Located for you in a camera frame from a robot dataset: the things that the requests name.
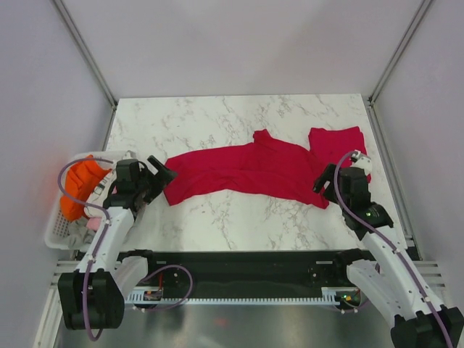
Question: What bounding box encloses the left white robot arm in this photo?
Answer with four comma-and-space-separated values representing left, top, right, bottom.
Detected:
57, 156, 177, 341

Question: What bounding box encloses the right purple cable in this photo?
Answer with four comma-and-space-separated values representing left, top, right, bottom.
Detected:
333, 150, 454, 348

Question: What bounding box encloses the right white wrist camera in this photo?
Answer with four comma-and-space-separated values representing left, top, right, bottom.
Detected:
350, 150, 373, 176

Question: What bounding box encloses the orange t-shirt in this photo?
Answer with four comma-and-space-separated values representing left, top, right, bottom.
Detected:
59, 154, 111, 222

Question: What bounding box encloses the purple cable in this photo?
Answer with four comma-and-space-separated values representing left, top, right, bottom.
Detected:
333, 150, 454, 348
57, 157, 194, 341

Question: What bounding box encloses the pink t-shirt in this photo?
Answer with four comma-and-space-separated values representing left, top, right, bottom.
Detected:
86, 217, 102, 232

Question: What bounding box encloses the right aluminium frame post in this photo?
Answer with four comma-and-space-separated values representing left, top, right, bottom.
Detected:
365, 0, 435, 108

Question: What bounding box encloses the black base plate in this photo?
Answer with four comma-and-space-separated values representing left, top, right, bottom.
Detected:
118, 249, 374, 298

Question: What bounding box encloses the white printed t-shirt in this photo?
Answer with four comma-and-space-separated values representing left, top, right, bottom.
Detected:
84, 170, 116, 218

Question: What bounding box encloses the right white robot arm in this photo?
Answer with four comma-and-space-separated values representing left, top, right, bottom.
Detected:
313, 164, 463, 347

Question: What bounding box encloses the aluminium frame post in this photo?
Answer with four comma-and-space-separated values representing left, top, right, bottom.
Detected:
365, 0, 435, 108
51, 0, 117, 111

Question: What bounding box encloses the red t-shirt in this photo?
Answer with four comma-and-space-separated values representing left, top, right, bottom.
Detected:
165, 130, 328, 210
308, 126, 368, 175

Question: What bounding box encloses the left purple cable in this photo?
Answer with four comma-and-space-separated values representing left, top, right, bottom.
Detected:
57, 157, 194, 341

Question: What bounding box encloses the folded red t-shirt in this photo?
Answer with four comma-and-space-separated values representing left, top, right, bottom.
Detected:
308, 126, 368, 175

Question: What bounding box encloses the grey t-shirt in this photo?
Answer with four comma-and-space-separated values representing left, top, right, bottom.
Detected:
65, 217, 96, 249

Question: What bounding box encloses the white plastic laundry basket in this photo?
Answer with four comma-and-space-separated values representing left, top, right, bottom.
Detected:
44, 150, 128, 250

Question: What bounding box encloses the left aluminium frame post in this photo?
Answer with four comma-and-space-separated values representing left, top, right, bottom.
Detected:
51, 0, 117, 111

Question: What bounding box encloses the white slotted cable duct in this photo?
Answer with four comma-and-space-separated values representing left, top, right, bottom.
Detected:
125, 287, 363, 306

